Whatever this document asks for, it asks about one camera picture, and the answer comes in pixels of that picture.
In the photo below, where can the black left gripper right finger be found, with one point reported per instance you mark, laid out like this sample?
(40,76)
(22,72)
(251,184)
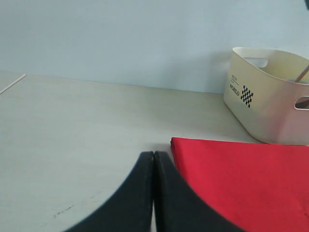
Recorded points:
(177,207)

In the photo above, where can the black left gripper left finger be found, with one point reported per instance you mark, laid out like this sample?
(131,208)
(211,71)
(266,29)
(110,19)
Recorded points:
(129,209)

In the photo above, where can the red table cloth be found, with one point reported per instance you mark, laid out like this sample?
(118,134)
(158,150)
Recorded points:
(258,187)

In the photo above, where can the wooden chopstick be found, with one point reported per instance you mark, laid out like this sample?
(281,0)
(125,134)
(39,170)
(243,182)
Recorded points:
(302,74)

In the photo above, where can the brown wooden plate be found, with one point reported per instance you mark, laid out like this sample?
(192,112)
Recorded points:
(302,103)

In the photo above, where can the large cream plastic bin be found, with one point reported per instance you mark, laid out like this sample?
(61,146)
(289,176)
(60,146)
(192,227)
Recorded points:
(262,94)

